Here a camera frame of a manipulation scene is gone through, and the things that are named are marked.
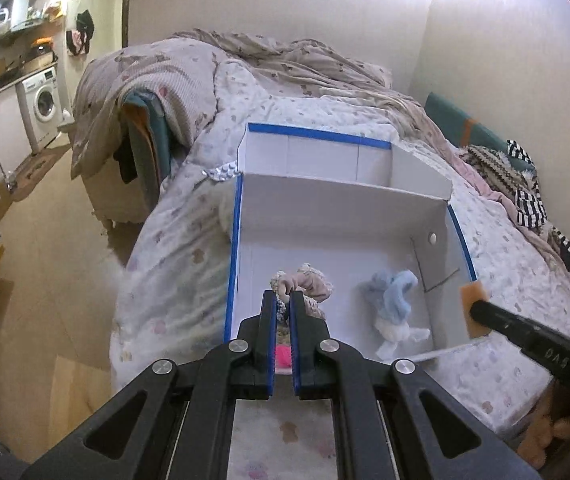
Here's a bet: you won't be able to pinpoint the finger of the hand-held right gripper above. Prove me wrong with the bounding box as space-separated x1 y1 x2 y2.
469 299 570 368

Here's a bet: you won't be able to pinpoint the black cloth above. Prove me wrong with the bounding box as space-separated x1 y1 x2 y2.
114 147 138 185

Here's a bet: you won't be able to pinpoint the grey-beige floral duvet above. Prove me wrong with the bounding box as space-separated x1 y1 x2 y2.
70 29 446 181

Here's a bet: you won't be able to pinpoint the person's right hand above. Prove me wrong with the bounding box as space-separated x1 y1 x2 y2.
517 390 570 467

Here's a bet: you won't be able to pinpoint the brown door mat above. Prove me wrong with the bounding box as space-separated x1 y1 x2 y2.
12 145 74 203

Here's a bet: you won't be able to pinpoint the blue and white cardboard box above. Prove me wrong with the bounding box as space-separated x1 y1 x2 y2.
222 121 492 362

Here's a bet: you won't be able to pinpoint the white washing machine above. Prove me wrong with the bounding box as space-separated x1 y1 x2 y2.
15 66 64 154

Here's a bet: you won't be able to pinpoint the beige floral scrunchie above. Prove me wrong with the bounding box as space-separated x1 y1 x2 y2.
270 262 335 327

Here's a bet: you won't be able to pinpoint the green padded headboard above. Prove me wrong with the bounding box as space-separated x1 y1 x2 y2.
424 92 536 172

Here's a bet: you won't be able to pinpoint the white range hood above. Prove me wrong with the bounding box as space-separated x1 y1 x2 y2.
11 0 40 28

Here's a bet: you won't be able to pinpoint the blue and white plush toy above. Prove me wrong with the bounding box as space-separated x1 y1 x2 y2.
362 269 432 361

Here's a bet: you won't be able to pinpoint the orange sponge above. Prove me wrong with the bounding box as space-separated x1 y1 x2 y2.
457 282 492 340

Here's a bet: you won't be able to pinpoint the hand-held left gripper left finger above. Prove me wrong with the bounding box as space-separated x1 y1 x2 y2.
20 289 279 480

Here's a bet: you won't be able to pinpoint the dark hanging clothes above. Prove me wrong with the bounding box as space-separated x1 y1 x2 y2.
66 8 96 57

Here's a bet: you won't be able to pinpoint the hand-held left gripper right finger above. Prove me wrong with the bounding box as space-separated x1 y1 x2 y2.
290 290 542 480

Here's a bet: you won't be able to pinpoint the silver pill blister pack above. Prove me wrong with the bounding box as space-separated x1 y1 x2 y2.
203 162 244 184

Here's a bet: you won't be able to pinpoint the black and white striped clothing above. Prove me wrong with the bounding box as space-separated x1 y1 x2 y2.
459 140 570 277

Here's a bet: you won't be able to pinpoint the white printed bed quilt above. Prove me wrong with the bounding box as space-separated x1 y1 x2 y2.
110 60 570 480

